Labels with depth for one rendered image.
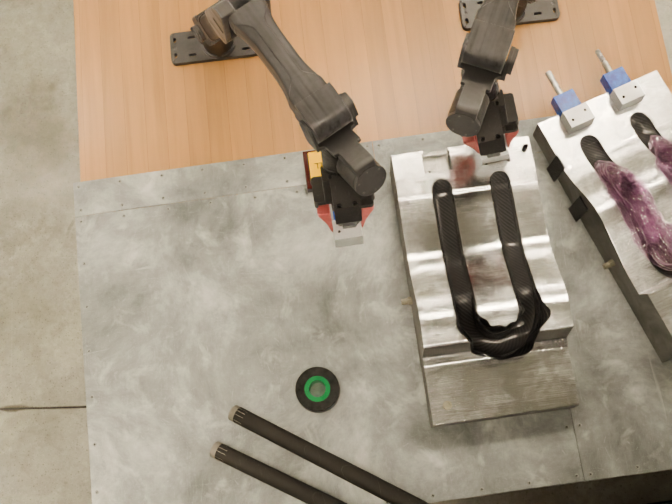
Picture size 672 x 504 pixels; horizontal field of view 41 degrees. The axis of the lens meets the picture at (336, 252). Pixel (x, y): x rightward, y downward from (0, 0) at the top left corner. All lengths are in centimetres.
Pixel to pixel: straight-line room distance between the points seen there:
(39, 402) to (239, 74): 118
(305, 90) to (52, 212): 147
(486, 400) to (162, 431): 59
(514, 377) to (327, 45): 77
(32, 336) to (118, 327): 94
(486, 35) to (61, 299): 161
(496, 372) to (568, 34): 72
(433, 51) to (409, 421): 75
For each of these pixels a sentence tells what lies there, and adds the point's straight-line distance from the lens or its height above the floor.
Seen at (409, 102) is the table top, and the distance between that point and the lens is 185.
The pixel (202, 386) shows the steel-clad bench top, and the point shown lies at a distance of 172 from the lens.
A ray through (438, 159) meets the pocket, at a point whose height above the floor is 86.
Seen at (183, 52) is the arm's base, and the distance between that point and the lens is 193.
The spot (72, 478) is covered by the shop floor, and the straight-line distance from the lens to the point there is 261.
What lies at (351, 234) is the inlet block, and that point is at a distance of 158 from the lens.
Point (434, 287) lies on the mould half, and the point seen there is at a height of 91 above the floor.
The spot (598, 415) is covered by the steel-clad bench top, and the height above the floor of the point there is 80.
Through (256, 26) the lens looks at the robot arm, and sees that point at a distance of 145.
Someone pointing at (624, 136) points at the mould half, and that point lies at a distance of 182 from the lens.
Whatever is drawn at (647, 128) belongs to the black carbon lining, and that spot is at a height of 85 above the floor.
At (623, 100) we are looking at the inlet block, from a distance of 182.
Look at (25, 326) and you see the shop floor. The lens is 270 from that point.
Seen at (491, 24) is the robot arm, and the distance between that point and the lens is 147.
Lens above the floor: 248
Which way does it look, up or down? 74 degrees down
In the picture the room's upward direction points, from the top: 8 degrees counter-clockwise
